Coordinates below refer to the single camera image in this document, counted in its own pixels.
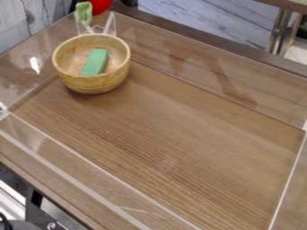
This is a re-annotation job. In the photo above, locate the red plush fruit green stem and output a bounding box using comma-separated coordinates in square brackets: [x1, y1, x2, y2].
[75, 0, 114, 26]

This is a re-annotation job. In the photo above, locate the clear acrylic tray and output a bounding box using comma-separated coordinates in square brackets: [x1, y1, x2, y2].
[0, 15, 307, 230]

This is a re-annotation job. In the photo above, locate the green rectangular block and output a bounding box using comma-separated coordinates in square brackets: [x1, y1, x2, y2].
[80, 49, 110, 75]

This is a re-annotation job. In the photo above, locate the light wooden bowl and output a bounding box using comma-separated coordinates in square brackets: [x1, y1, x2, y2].
[52, 33, 131, 94]

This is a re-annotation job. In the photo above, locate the metal table leg background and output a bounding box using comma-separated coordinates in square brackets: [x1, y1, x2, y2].
[268, 9, 302, 57]

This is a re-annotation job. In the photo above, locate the black metal table bracket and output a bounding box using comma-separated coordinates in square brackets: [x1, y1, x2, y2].
[26, 190, 68, 230]

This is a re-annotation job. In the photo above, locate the black cable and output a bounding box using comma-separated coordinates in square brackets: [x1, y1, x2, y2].
[0, 213, 12, 230]

